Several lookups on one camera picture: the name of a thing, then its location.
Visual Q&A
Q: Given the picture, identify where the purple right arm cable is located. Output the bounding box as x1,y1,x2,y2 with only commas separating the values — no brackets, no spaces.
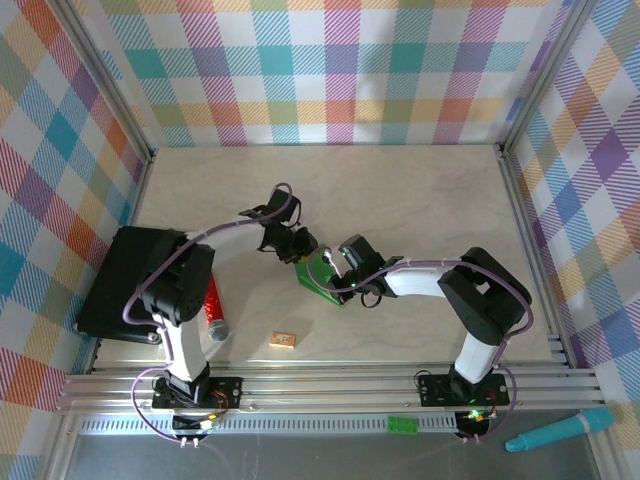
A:
305,247,533,445

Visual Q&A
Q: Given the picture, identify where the green square paper sheet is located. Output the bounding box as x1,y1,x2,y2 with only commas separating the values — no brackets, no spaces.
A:
293,243,351,309

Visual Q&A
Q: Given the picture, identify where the aluminium mounting rail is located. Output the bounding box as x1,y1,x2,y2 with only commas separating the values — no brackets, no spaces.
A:
54,367,607,415

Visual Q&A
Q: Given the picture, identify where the green toy building brick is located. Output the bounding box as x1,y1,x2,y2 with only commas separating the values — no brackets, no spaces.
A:
387,415,420,437

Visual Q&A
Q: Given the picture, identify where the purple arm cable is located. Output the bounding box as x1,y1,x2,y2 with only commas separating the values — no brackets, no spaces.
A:
122,182,294,447
305,247,533,445

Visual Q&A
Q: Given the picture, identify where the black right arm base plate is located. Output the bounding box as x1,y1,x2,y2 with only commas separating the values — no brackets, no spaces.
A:
417,372,511,407

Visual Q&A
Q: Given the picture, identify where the grey slotted cable duct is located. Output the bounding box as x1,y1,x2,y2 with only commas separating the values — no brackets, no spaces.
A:
78,413,460,436

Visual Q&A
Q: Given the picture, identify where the teal marker pen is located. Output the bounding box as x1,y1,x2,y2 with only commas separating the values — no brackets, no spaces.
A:
503,405,615,454

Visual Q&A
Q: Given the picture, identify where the aluminium frame post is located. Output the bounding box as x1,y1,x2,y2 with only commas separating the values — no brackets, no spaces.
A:
497,0,601,161
47,0,157,164

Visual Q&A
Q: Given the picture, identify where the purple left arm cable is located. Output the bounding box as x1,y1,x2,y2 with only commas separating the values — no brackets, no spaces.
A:
122,182,294,447

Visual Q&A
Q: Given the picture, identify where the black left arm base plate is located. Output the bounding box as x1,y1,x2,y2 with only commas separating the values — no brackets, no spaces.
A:
151,375,245,411

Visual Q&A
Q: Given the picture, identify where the small LED circuit board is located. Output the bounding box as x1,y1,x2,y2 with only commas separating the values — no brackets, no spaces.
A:
171,409,224,435
454,407,500,437

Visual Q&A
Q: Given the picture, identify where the aluminium side rail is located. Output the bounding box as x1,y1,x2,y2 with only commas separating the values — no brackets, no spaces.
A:
85,149,157,375
494,144,576,371

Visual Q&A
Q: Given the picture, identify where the black rectangular case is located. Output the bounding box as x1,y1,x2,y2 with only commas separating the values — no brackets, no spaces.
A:
75,225,197,346

